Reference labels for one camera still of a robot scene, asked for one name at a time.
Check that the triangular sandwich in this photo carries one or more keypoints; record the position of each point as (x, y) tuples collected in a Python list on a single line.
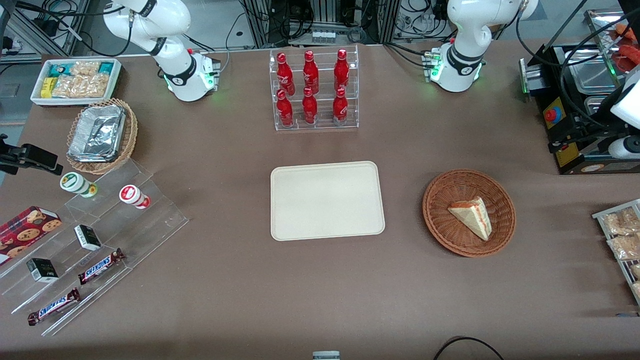
[(472, 216)]

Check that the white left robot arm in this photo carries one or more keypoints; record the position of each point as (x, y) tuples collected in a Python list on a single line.
[(465, 30)]

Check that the brown wicker basket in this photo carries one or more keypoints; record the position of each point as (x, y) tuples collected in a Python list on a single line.
[(442, 220)]

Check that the cream plastic tray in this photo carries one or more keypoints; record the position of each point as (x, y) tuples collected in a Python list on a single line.
[(325, 200)]

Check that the light wicker basket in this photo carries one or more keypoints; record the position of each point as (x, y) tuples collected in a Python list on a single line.
[(129, 135)]

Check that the aluminium foil tray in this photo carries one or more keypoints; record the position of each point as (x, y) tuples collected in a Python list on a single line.
[(97, 132)]

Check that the steel warmer pan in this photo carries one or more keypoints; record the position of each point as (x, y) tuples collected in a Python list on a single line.
[(592, 105), (587, 75)]

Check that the red emergency button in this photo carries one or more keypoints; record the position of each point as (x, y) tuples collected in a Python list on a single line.
[(552, 115)]

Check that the black food warmer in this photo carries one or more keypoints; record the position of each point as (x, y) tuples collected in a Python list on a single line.
[(546, 80)]

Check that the red sausage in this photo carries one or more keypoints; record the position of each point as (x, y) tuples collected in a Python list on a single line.
[(629, 60)]

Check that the clear snack bag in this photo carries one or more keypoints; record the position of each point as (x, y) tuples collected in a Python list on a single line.
[(625, 246), (636, 289), (636, 271), (620, 222)]

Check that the orange sausage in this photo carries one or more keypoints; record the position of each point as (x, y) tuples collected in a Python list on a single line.
[(625, 30)]

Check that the red cola bottle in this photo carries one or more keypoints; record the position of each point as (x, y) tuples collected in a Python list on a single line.
[(285, 110), (341, 72), (309, 109), (285, 75), (310, 75), (340, 109)]

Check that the clear acrylic bottle rack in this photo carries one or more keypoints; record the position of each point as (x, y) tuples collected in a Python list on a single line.
[(322, 120)]

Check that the white power strip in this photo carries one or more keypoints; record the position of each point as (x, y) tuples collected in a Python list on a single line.
[(323, 36)]

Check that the clear acrylic stepped display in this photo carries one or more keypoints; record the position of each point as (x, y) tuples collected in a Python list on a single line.
[(150, 220)]

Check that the red lid cup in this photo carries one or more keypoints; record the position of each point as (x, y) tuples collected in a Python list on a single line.
[(131, 194)]

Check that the teal snack packet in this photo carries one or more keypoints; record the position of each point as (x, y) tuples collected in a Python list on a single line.
[(106, 67), (60, 70)]

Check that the snickers bar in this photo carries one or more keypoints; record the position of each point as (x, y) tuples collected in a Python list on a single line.
[(100, 267), (52, 307)]

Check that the clear cracker bag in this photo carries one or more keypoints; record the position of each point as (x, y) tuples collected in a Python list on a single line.
[(85, 68), (80, 86)]

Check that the small black box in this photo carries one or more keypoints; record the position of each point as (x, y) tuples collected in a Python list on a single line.
[(42, 270), (88, 237)]

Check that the green lid cup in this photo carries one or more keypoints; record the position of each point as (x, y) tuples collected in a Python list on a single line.
[(75, 182)]

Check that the yellow snack packet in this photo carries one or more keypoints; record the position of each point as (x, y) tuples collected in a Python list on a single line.
[(47, 87)]

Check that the white plastic snack bin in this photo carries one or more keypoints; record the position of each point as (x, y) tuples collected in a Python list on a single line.
[(37, 98)]

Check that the red cookie box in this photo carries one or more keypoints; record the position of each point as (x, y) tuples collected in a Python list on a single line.
[(25, 232)]

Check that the aluminium frame rack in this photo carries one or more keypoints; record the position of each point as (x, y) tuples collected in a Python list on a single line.
[(380, 20)]

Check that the black camera clamp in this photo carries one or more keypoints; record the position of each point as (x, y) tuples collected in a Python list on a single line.
[(35, 156)]

